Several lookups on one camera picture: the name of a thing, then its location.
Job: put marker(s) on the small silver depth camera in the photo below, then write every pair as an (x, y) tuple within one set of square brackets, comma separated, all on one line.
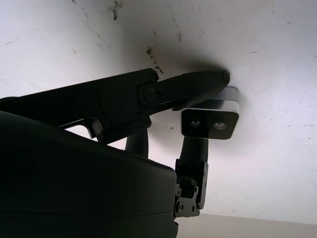
[(208, 124)]

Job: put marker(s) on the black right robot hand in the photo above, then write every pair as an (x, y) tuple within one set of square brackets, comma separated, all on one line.
[(74, 173)]

